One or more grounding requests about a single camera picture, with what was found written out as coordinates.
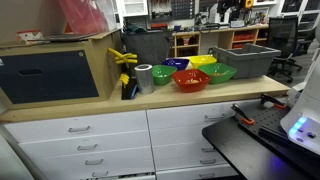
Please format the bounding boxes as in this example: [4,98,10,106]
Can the white drawer cabinet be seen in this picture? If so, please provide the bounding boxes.
[3,98,264,180]

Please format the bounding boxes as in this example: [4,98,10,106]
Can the black robot table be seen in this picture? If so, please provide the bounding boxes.
[201,116,320,180]

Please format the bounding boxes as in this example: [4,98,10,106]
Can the wooden box with black panel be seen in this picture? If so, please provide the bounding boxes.
[0,29,123,111]

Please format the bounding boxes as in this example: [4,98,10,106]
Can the pink translucent plastic container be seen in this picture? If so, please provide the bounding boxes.
[58,0,118,36]

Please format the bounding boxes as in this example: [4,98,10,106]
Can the red storage bins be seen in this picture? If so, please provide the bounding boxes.
[232,32,256,43]

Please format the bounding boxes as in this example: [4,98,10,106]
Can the black mesh office chair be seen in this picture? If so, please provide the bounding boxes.
[266,15,304,84]

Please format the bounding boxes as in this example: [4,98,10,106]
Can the red plastic bowl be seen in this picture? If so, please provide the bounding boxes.
[171,68,212,93]

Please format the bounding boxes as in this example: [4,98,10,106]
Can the wooden shelf unit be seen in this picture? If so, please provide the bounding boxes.
[171,23,270,58]

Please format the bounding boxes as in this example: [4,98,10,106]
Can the black clamp orange handle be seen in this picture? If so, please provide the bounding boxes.
[230,103,256,127]
[259,93,288,111]

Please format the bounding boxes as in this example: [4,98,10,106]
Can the yellow plastic bowl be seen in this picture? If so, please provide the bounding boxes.
[188,54,218,70]

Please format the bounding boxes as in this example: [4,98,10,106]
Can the blue plastic bowl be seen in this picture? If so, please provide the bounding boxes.
[162,57,190,71]

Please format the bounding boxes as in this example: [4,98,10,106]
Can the dark gray fabric bin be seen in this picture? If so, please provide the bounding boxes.
[122,30,173,66]

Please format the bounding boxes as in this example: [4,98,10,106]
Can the gray plastic bin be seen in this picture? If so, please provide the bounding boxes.
[212,43,282,80]

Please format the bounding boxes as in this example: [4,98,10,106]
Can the large yellow clamp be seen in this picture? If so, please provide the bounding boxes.
[107,47,139,66]

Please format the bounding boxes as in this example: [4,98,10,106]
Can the black holder with blue cable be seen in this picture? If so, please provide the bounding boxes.
[121,63,139,101]

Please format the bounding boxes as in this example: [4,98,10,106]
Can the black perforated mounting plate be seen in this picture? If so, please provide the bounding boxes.
[234,99,301,143]

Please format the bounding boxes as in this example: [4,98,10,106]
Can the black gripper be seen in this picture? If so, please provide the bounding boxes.
[218,0,242,16]

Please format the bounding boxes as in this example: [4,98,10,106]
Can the small green plastic bowl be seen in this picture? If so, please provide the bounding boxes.
[151,64,178,87]

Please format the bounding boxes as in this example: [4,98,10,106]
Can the large green plastic bowl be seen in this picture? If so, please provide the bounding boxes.
[198,62,238,85]

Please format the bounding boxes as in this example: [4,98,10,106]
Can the red white printed box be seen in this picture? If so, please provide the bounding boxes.
[15,29,44,46]

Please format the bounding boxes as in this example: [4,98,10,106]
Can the small yellow clamp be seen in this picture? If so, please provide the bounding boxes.
[119,72,131,88]

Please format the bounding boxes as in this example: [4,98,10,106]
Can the teal cloth item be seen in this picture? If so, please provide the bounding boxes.
[127,25,148,35]

